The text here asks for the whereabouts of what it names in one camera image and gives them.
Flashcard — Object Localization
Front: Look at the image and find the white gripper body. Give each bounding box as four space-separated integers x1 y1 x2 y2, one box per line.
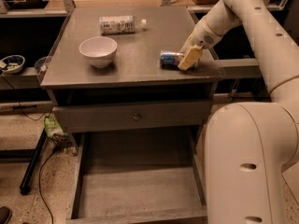
192 17 222 49

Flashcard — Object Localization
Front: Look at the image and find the blue patterned small bowl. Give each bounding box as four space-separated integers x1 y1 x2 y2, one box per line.
0 55 25 75

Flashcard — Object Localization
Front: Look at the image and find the closed grey top drawer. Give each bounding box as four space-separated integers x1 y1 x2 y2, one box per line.
53 99 211 133

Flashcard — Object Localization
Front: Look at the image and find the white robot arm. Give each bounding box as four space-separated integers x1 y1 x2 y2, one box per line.
178 0 299 224

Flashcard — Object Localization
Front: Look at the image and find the green snack bag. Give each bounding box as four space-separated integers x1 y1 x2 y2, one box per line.
44 116 67 138

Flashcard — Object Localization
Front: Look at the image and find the white ceramic bowl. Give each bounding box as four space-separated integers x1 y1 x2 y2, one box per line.
79 36 118 68

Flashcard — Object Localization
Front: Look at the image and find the black floor cable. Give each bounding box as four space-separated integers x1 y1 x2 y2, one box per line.
37 147 61 224

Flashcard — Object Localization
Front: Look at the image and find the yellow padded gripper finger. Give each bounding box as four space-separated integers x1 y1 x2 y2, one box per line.
178 45 203 71
180 35 192 53

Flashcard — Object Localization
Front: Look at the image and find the grey wooden drawer cabinet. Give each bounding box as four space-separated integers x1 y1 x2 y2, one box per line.
39 6 224 154

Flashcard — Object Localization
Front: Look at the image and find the blue silver redbull can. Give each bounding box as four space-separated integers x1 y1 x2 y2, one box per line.
160 51 184 69

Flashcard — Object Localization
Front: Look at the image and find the black metal frame leg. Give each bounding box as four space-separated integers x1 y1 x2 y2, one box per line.
20 130 47 195

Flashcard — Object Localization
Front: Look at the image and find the grey side shelf beam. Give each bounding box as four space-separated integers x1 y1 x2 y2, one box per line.
220 59 262 79

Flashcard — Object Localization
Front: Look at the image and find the dark shoe tip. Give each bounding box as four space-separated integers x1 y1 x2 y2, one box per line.
0 206 12 224

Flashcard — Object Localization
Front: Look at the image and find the open grey middle drawer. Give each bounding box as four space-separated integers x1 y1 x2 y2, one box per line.
66 127 207 224

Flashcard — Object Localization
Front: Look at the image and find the clear plastic water bottle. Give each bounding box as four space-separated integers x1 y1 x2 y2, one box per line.
99 15 147 35

